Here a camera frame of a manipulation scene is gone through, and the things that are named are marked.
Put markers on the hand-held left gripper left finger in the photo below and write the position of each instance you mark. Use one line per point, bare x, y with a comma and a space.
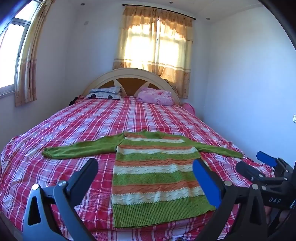
86, 171

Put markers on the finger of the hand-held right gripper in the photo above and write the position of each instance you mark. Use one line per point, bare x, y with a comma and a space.
266, 158
248, 170

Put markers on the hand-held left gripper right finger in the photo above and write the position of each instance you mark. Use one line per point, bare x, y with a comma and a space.
205, 183

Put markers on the green orange striped knit sweater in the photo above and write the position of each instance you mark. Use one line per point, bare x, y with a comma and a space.
150, 176

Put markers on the red plaid bed sheet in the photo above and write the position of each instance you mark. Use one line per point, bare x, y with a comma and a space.
92, 122

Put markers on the dark cloth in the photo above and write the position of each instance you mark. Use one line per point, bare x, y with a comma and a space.
75, 100

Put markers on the pink cloth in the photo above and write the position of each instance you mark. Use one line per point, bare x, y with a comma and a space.
189, 108

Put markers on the grey white printed pillow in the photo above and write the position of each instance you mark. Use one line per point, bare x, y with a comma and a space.
104, 93

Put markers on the cream wooden headboard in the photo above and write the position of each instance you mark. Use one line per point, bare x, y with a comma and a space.
129, 87

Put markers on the pink pillow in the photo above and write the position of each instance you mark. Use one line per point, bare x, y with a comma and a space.
155, 96

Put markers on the narrow yellow orange curtain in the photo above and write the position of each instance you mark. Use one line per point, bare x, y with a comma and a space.
26, 76

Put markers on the wide yellow orange curtain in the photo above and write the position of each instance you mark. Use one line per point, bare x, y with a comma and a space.
175, 69

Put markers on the black curtain rod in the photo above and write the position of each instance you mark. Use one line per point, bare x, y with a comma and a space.
161, 10

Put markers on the aluminium frame window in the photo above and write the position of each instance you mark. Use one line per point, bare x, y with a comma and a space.
9, 58

